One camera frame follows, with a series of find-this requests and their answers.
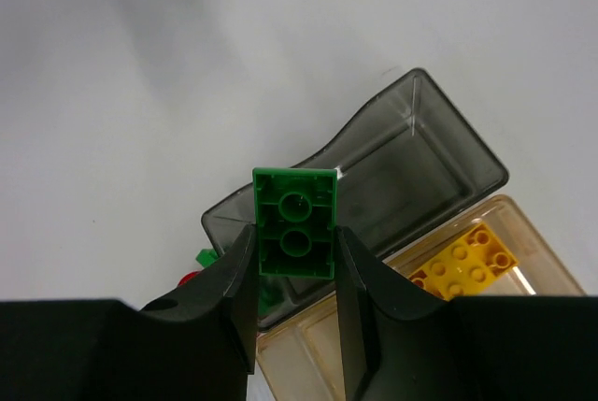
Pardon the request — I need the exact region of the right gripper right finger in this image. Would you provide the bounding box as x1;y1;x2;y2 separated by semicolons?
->
335;227;463;400

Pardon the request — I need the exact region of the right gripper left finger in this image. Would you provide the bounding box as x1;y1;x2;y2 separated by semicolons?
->
142;225;259;400

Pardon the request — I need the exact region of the red white green lego stack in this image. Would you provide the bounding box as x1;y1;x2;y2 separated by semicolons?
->
177;249;219;287

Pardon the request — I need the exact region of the yellow lego brick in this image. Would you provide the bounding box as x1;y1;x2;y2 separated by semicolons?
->
408;222;519;301

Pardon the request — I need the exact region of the orange transparent container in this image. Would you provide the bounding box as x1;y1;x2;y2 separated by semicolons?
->
248;195;585;400

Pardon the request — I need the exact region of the grey transparent container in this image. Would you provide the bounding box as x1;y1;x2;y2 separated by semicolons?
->
202;68;509;331

